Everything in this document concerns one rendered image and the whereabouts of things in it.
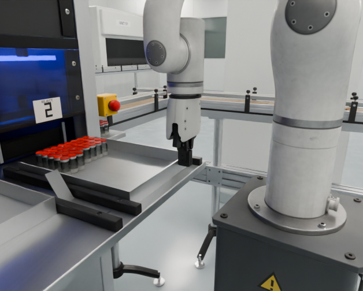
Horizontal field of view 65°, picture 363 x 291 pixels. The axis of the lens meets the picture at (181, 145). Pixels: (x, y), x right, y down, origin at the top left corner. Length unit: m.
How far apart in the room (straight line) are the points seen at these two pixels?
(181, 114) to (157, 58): 0.14
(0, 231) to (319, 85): 0.55
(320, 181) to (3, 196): 0.63
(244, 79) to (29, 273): 1.86
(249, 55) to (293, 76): 1.59
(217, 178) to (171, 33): 1.22
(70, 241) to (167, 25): 0.40
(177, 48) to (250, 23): 1.57
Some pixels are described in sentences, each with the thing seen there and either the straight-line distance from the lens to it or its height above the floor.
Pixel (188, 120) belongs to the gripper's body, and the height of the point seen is 1.02.
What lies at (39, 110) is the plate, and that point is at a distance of 0.86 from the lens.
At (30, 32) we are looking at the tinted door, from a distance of 0.87.
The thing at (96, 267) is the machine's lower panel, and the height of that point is 0.41.
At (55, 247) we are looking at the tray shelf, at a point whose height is 0.88.
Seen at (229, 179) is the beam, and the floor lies 0.49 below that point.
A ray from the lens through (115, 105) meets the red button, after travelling 1.01.
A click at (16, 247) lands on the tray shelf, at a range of 0.54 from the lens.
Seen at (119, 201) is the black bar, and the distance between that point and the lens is 0.56.
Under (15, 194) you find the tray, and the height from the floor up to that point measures 0.89.
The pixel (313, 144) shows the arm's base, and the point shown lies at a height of 1.02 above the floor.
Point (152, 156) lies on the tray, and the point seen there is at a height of 0.89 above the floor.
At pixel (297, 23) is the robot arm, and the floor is 1.21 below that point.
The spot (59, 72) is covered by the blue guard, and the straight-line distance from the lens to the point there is 0.90.
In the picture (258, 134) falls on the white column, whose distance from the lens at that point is 2.14.
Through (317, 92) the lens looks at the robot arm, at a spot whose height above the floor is 1.11.
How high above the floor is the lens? 1.17
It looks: 18 degrees down
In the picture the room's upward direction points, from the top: straight up
